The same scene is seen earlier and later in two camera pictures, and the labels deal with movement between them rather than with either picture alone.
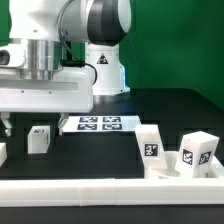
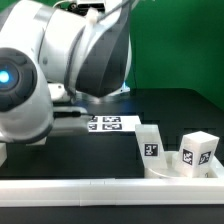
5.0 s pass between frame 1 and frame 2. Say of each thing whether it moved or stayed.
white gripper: moved
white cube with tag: stayed
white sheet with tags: stayed
